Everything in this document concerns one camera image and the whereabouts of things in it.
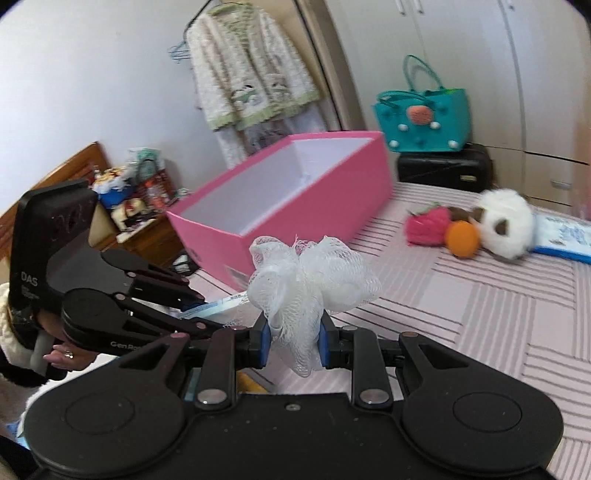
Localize beige three-door wardrobe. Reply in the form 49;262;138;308
332;0;591;213

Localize light wood cabinet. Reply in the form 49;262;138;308
295;0;365;134

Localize orange plush ball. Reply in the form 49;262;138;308
444;220;482;258

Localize pink cardboard box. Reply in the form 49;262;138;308
165;130;394;291

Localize red strawberry plush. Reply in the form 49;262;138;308
405;202;453;247

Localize blue white wet wipes pack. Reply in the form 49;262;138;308
526;210;591;265

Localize wooden bedside table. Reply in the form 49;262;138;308
88;212;185;278

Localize person's left hand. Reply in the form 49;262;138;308
34;311;105;372

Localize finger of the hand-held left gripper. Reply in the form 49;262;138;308
116;295;252;346
102;249;206;308

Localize bed with striped pink sheet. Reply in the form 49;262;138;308
115;180;591;480

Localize white mesh bath pouf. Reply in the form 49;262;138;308
247;234;383;379

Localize teal felt tote bag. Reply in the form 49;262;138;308
373;54;472;153

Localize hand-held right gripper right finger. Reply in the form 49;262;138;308
318;315;468;410

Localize cream brown plush figure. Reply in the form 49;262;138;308
113;198;148;232

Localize white green fleece cardigan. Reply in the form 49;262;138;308
187;2;321;132

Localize white fleece pajama pants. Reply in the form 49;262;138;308
215;104;333;169

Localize red printed packet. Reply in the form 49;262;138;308
143;171;178;208

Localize white teal printed bag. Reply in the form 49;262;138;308
127;148;164;178

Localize person's left forearm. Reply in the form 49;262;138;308
0;281;65;430

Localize black suitcase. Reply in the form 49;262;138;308
397;143;494;193

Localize white panda plush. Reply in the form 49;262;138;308
471;188;539;264

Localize wooden bed headboard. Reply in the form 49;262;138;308
0;141;114;250

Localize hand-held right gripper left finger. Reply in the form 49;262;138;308
119;318;271;410

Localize blue white wrapped bundle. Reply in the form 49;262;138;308
92;168;139;208

